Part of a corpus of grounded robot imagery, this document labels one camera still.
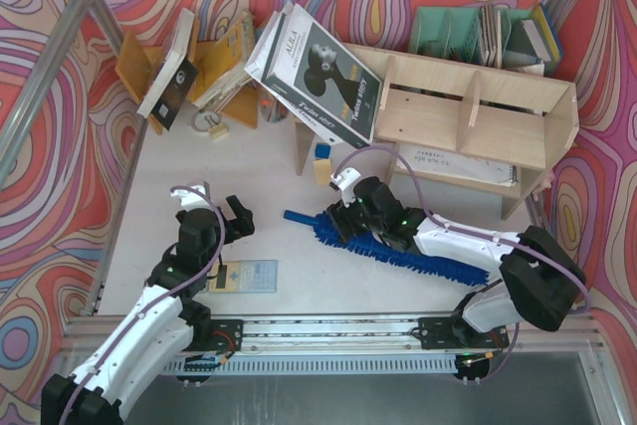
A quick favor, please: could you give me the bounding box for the blue microfiber duster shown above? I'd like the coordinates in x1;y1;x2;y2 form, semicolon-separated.
284;210;489;287

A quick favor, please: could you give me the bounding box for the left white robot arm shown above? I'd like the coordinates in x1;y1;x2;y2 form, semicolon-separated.
41;186;255;424

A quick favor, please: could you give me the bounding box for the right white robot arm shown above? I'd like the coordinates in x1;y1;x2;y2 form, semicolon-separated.
326;168;586;337

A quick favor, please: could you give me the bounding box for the light wooden bookshelf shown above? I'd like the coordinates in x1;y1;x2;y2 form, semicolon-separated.
293;43;581;221

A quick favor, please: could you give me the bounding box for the grey yellow calculator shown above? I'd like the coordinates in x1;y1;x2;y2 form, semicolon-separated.
207;260;278;294

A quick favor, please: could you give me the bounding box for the yellow sticky note pad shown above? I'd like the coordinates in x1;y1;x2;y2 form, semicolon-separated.
313;158;332;185

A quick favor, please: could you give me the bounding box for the small blue block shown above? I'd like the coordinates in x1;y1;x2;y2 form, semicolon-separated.
315;143;331;159

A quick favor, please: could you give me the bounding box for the gold binder clip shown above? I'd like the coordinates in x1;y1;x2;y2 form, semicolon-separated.
206;116;228;139

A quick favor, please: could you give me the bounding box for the spiral notebook with handwriting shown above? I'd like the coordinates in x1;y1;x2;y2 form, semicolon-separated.
398;143;518;187

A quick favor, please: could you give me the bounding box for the pencil cup with pens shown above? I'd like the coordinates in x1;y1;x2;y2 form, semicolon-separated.
258;93;288;123

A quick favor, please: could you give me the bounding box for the white black paperback book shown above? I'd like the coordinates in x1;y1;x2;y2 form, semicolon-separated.
137;8;198;130

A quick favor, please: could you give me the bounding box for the orange wooden book rack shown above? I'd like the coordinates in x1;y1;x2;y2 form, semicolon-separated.
115;19;258;133

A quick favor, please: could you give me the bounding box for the yellow books stack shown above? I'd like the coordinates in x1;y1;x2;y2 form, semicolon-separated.
191;11;256;112

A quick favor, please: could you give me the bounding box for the black white Twins story book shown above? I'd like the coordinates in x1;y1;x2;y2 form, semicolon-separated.
245;2;382;148

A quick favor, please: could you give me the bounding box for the teal file organizer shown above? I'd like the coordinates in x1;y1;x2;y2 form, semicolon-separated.
408;4;553;76

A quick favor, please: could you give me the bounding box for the blue yellow book in organizer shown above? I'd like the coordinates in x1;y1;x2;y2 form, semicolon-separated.
528;4;563;73

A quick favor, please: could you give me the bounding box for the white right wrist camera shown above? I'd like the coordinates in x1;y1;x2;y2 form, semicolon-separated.
328;167;360;193

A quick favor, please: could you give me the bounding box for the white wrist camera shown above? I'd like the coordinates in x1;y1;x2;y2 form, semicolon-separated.
170;180;210;211
328;167;360;193

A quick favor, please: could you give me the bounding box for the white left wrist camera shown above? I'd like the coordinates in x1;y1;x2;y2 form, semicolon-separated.
170;180;210;211

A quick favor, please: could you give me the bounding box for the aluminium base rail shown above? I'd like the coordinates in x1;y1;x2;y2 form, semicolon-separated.
159;314;605;382

